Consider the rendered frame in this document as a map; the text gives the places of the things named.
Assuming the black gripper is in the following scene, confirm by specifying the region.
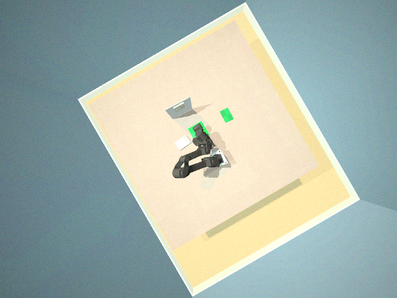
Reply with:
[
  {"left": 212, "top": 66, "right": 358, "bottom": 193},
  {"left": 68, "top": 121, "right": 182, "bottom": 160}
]
[{"left": 193, "top": 123, "right": 203, "bottom": 132}]

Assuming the green square patch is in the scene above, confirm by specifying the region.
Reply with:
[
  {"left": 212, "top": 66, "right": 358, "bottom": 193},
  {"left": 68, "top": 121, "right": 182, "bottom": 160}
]
[{"left": 188, "top": 122, "right": 209, "bottom": 138}]

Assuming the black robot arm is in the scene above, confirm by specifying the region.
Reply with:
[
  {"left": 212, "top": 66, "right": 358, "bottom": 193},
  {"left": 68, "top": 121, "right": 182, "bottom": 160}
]
[{"left": 172, "top": 129, "right": 224, "bottom": 178}]

